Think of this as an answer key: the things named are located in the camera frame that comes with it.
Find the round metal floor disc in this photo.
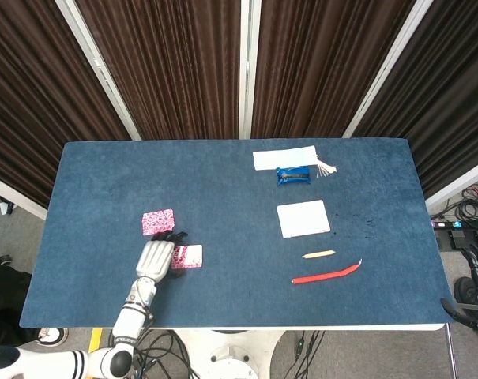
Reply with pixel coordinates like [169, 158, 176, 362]
[36, 327, 69, 345]

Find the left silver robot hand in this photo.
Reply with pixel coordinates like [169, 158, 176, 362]
[134, 230, 189, 282]

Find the white screen frame post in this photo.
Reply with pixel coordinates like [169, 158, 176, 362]
[239, 0, 262, 140]
[342, 0, 435, 139]
[55, 0, 141, 141]

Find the black cable bundle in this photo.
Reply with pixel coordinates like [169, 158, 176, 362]
[430, 179, 478, 222]
[132, 328, 209, 379]
[282, 329, 327, 379]

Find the long red sausage stick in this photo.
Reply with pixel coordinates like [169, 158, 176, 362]
[291, 258, 363, 285]

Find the white flat plastic case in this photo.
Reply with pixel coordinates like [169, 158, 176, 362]
[277, 199, 331, 239]

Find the blue zip pouch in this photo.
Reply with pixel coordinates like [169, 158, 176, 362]
[276, 166, 314, 187]

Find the brown curtain panel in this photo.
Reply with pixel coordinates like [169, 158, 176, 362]
[75, 0, 244, 140]
[352, 0, 478, 198]
[252, 0, 416, 139]
[0, 0, 131, 208]

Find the black caster wheel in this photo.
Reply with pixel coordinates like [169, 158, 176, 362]
[453, 276, 478, 306]

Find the blue velvet table cover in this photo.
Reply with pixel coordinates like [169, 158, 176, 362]
[19, 137, 457, 329]

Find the white tassel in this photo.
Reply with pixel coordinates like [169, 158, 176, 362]
[313, 154, 338, 178]

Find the yellow floor tape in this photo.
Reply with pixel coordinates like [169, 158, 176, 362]
[88, 328, 104, 353]

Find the grey table leg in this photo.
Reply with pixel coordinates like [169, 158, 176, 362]
[446, 324, 458, 379]

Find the beige sausage stick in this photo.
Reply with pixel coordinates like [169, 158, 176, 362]
[301, 249, 337, 260]

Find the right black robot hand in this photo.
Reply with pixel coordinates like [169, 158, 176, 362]
[439, 298, 478, 329]

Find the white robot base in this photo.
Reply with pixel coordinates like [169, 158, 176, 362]
[174, 329, 292, 379]

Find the white screen base rail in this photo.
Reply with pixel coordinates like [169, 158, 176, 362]
[424, 164, 478, 211]
[0, 171, 48, 220]

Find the pink floral patterned box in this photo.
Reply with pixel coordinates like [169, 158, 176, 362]
[171, 244, 204, 270]

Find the black trouser leg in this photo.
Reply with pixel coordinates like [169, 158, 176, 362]
[0, 261, 40, 348]

